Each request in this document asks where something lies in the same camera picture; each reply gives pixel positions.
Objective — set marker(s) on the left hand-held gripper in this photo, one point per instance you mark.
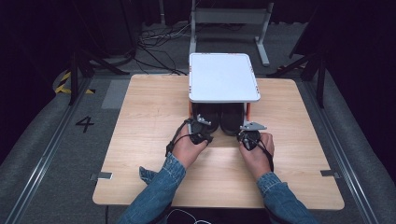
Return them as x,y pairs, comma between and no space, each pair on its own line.
197,130

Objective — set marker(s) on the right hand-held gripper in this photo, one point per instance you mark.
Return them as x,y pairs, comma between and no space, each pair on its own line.
250,133

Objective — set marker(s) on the black shoe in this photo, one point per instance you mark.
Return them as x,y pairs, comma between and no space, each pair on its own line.
207,115
232,119

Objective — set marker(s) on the white two-tier shoe rack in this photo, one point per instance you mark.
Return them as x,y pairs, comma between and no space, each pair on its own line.
222,77

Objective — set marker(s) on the person's left hand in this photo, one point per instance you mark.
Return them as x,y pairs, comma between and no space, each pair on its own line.
186,151

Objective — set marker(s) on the person's right hand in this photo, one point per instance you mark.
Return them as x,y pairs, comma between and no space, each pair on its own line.
257,157

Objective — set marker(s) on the person's dark lap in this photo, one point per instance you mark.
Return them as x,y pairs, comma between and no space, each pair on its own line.
230,216

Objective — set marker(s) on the black metal stand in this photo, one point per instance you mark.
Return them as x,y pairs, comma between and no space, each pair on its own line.
314,67
84,65

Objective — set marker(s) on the yellow black hazard tape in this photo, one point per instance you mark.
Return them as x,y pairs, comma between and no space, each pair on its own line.
63,87

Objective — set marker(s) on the grey floor rail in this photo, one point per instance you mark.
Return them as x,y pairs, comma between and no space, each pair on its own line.
323,115
46,152

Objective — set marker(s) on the grey metal bracket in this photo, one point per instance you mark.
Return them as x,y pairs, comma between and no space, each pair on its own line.
102,175
330,173

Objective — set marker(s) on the grey metal stand frame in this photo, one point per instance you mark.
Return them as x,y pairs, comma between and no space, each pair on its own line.
230,18

